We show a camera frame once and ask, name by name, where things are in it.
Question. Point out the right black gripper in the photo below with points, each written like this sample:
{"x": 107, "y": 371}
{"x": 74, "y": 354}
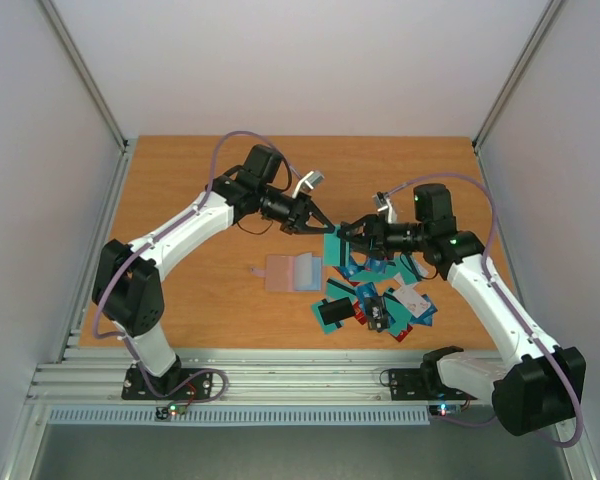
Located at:
{"x": 372, "y": 231}

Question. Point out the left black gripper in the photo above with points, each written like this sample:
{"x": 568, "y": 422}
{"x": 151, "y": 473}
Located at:
{"x": 298, "y": 216}

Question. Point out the teal card with black stripe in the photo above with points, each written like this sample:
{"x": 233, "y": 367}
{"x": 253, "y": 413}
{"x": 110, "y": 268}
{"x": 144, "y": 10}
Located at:
{"x": 335, "y": 250}

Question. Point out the pink leather card holder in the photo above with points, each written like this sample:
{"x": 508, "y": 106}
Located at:
{"x": 291, "y": 273}

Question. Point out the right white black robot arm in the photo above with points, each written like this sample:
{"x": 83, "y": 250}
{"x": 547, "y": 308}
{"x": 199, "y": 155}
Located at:
{"x": 539, "y": 383}

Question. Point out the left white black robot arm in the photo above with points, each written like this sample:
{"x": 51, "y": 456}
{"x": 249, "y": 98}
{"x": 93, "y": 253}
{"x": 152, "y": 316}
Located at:
{"x": 128, "y": 283}

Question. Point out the blue card upper left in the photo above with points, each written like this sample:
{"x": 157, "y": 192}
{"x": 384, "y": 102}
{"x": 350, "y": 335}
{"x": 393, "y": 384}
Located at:
{"x": 348, "y": 271}

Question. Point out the teal card right upper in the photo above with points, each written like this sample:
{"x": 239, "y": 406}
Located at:
{"x": 410, "y": 270}

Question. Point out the teal card centre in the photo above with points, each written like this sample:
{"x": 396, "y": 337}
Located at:
{"x": 375, "y": 271}

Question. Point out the blue visa card centre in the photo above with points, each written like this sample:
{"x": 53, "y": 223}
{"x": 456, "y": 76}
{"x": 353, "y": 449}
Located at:
{"x": 364, "y": 292}

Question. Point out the teal card left middle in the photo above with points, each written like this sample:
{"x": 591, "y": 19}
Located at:
{"x": 337, "y": 290}

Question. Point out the black card on teal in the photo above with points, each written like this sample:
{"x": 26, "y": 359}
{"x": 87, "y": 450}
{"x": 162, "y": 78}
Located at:
{"x": 335, "y": 311}

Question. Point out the white card with pink print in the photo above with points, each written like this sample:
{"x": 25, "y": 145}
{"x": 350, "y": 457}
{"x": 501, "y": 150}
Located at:
{"x": 415, "y": 303}

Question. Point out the teal card under black card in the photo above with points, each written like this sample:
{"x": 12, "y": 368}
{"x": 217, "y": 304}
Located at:
{"x": 327, "y": 329}

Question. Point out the blue card far right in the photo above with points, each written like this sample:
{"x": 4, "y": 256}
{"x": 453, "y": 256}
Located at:
{"x": 426, "y": 318}

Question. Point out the red card bottom right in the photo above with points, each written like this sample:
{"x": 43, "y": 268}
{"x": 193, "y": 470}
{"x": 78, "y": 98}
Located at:
{"x": 404, "y": 333}

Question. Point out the right small circuit board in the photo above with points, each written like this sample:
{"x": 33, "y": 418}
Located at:
{"x": 445, "y": 409}

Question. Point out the small circuit board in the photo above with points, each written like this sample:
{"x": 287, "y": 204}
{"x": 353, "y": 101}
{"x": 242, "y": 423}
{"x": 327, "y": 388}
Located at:
{"x": 170, "y": 412}
{"x": 445, "y": 409}

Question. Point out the left small circuit board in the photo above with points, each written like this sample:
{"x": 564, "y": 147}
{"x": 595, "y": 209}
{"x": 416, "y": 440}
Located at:
{"x": 170, "y": 412}

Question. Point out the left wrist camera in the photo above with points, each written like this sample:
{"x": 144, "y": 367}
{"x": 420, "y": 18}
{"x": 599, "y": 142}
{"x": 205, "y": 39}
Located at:
{"x": 308, "y": 183}

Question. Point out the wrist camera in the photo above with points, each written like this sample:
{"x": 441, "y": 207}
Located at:
{"x": 384, "y": 202}
{"x": 308, "y": 183}

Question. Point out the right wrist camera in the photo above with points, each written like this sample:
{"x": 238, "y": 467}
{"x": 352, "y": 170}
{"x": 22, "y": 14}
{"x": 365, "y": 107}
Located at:
{"x": 384, "y": 202}

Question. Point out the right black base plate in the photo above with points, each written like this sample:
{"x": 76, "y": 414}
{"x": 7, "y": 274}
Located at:
{"x": 407, "y": 384}

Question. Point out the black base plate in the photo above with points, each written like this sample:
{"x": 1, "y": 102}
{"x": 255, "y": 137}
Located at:
{"x": 180, "y": 384}
{"x": 407, "y": 384}

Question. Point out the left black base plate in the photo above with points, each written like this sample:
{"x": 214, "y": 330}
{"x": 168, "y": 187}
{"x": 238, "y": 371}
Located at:
{"x": 180, "y": 384}

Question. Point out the grey slotted cable duct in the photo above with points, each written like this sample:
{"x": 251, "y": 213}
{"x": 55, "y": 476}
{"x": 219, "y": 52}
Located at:
{"x": 244, "y": 416}

